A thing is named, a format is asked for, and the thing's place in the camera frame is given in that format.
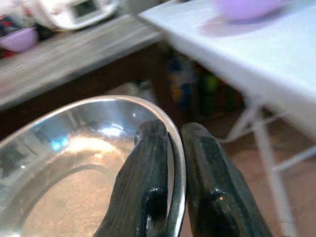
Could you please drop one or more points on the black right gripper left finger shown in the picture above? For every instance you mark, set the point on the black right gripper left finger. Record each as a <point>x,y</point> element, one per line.
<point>140,185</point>

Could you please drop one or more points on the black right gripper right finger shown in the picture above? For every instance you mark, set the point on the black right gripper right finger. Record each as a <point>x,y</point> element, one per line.
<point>212,187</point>

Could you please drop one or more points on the round stainless steel plate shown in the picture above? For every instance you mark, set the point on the round stainless steel plate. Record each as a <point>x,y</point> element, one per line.
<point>61,172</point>

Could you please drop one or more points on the white folding table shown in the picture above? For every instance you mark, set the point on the white folding table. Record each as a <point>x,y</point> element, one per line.
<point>247,56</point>

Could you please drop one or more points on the grey wood-top dining table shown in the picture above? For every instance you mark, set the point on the grey wood-top dining table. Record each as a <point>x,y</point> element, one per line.
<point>74,56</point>

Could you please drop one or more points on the lilac plastic bowl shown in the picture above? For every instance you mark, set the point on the lilac plastic bowl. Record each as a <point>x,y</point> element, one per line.
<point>247,10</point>
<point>18,40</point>

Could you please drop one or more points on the white kitchen cooking machine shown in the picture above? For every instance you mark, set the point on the white kitchen cooking machine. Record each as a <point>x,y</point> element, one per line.
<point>64,19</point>

